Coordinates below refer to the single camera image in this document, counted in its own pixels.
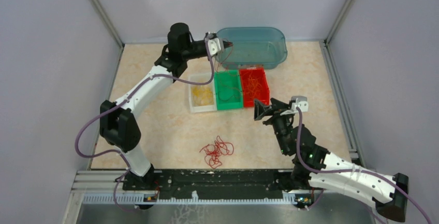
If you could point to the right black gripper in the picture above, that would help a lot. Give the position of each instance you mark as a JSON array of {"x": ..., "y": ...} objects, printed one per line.
[{"x": 261, "y": 110}]

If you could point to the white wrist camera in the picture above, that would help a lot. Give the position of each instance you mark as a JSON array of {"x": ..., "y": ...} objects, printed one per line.
[
  {"x": 297, "y": 102},
  {"x": 214, "y": 44}
]

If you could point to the blue transparent plastic tub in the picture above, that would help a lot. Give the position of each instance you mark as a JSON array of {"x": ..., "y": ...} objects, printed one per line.
[{"x": 252, "y": 47}]

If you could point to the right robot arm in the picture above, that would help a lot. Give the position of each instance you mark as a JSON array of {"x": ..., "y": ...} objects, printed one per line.
[{"x": 317, "y": 167}]

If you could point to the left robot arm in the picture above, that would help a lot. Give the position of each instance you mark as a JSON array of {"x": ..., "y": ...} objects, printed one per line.
[{"x": 117, "y": 119}]

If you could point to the green plastic bin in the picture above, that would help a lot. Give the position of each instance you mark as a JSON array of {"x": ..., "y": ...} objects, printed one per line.
[{"x": 228, "y": 90}]

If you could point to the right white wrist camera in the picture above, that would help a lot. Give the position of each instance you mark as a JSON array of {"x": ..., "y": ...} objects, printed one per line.
[{"x": 297, "y": 102}]

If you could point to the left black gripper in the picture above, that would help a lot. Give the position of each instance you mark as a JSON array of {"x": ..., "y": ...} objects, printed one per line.
[{"x": 227, "y": 44}]

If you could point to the red plastic bin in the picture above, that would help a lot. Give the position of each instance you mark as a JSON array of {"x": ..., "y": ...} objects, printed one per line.
[{"x": 254, "y": 86}]

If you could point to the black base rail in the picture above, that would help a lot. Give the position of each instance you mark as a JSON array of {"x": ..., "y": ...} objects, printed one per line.
[{"x": 221, "y": 187}]

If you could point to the white plastic bin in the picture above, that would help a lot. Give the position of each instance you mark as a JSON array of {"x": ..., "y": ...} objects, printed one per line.
[{"x": 202, "y": 98}]

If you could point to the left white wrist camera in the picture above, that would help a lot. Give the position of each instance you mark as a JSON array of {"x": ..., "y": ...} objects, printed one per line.
[{"x": 214, "y": 44}]

